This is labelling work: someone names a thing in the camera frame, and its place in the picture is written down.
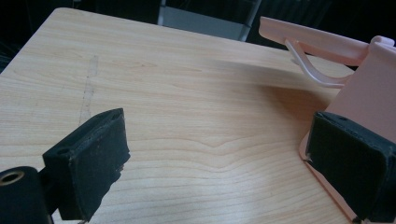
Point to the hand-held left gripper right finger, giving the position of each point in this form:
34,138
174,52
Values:
351,161

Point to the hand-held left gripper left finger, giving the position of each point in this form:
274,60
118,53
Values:
90,158

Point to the pink plastic bin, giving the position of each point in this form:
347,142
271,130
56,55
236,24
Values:
367,93

